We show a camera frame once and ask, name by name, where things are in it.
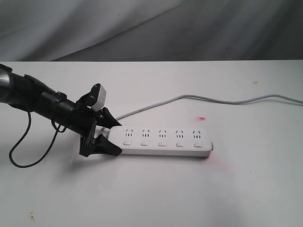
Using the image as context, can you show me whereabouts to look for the grey backdrop cloth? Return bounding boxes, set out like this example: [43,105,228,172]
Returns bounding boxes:
[0,0,303,61]

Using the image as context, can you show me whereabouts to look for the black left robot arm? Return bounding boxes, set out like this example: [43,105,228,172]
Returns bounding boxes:
[0,65,122,157]

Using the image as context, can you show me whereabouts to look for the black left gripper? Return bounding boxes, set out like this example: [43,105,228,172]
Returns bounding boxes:
[62,104,122,157]

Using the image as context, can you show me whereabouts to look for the black left camera cable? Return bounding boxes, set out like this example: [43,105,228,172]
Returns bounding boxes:
[9,94,79,168]

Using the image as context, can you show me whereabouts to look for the grey power cord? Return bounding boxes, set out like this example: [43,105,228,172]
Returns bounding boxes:
[98,94,303,135]

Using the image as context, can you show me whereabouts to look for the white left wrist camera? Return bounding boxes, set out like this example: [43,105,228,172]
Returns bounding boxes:
[80,83,107,112]

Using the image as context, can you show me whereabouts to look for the white five-outlet power strip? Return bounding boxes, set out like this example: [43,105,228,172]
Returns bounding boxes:
[107,126,214,158]

